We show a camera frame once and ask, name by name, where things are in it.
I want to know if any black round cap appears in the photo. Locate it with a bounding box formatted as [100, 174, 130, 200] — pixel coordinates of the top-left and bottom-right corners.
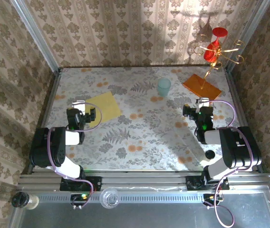
[204, 149, 216, 161]

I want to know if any pale blue plastic cup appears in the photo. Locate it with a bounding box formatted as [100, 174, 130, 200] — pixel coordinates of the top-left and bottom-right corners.
[157, 77, 172, 97]

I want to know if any floral patterned table cover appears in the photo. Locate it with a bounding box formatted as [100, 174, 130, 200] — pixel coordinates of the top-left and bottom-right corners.
[34, 66, 254, 172]

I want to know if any red wine glass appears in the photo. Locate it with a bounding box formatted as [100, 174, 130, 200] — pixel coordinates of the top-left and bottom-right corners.
[203, 27, 229, 64]

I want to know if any grey metal tray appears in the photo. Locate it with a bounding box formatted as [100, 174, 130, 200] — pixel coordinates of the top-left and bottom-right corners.
[8, 185, 270, 228]

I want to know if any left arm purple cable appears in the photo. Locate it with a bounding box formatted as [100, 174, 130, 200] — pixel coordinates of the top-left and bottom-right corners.
[47, 102, 102, 209]

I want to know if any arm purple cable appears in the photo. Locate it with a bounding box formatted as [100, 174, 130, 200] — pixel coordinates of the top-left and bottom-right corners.
[47, 102, 102, 209]
[206, 100, 254, 226]

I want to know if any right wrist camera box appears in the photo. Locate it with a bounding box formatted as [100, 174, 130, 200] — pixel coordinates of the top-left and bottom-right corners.
[196, 97, 210, 109]

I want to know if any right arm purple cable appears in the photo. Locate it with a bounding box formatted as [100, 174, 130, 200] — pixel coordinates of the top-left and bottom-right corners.
[206, 100, 254, 226]

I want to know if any gold wire stand orange base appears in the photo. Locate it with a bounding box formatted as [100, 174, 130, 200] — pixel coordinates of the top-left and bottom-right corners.
[182, 34, 245, 102]

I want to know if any aluminium side rail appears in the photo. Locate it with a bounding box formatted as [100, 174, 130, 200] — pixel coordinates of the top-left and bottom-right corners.
[224, 68, 263, 173]
[27, 68, 62, 175]

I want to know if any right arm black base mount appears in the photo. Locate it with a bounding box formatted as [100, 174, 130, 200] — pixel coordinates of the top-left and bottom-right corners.
[185, 174, 231, 191]

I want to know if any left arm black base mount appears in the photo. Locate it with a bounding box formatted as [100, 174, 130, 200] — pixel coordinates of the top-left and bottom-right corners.
[59, 176, 103, 192]

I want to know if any small circuit board with wires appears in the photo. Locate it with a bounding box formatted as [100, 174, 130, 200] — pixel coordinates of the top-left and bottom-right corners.
[69, 193, 91, 210]
[202, 193, 224, 210]

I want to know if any aluminium front rail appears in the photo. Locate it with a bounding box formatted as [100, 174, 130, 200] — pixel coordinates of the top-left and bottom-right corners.
[18, 171, 270, 191]

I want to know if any aluminium corner post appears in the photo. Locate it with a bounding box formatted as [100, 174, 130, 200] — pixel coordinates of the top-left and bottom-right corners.
[224, 0, 270, 73]
[9, 0, 62, 75]

